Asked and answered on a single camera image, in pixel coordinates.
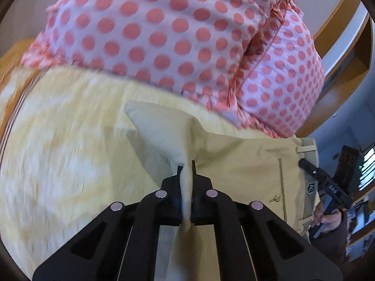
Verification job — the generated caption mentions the beige khaki pants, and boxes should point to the beige khaki pants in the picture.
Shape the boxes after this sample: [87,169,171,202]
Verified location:
[125,102,317,280]

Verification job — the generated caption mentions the yellow orange patterned bedspread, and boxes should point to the yellow orange patterned bedspread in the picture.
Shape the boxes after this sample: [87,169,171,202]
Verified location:
[0,37,270,280]

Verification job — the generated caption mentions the wooden bed frame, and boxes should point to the wooden bed frame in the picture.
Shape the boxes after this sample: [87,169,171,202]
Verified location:
[296,0,374,137]

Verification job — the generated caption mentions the person's right hand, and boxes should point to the person's right hand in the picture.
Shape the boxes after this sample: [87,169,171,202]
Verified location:
[312,202,343,233]

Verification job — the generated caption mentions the pink polka dot pillow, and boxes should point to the pink polka dot pillow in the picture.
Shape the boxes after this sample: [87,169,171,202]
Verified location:
[22,0,290,115]
[236,8,325,138]

